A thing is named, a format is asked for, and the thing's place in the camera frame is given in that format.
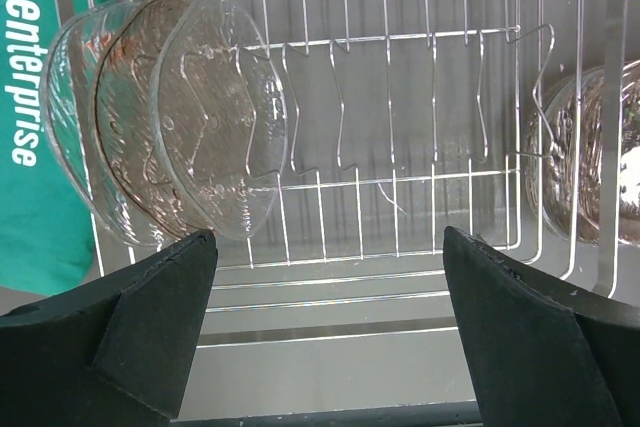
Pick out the folded green t-shirt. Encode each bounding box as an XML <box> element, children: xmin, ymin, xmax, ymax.
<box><xmin>1</xmin><ymin>0</ymin><xmax>94</xmax><ymax>296</ymax></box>

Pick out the clear glass plate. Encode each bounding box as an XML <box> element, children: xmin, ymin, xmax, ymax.
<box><xmin>522</xmin><ymin>60</ymin><xmax>639</xmax><ymax>246</ymax></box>
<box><xmin>149</xmin><ymin>0</ymin><xmax>288</xmax><ymax>240</ymax></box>
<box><xmin>39</xmin><ymin>0</ymin><xmax>164</xmax><ymax>247</ymax></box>

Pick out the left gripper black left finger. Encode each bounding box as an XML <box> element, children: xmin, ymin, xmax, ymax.
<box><xmin>1</xmin><ymin>230</ymin><xmax>218</xmax><ymax>426</ymax></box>

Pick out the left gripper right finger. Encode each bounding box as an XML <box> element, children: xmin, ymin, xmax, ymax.
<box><xmin>443</xmin><ymin>226</ymin><xmax>639</xmax><ymax>426</ymax></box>

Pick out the wire dish rack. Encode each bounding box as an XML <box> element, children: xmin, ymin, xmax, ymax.
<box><xmin>49</xmin><ymin>0</ymin><xmax>631</xmax><ymax>328</ymax></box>

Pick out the amber glass plate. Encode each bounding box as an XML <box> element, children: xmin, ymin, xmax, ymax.
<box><xmin>90</xmin><ymin>0</ymin><xmax>208</xmax><ymax>238</ymax></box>

